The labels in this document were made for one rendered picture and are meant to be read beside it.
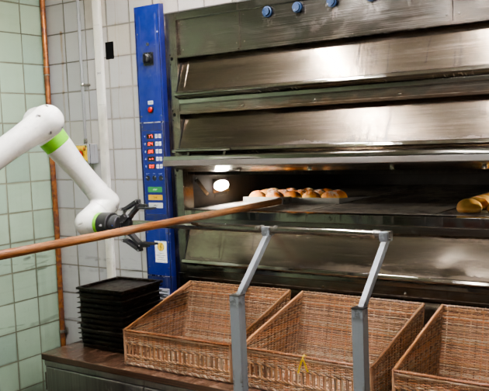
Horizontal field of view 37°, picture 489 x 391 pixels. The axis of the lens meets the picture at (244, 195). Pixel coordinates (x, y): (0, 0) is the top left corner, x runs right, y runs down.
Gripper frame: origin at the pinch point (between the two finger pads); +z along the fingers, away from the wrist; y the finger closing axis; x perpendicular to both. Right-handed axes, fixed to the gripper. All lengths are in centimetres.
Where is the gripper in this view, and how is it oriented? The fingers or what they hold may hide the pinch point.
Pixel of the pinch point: (152, 226)
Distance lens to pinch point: 284.1
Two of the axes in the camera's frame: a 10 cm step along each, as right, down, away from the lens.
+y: 0.4, 10.0, 0.8
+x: -5.6, 0.9, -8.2
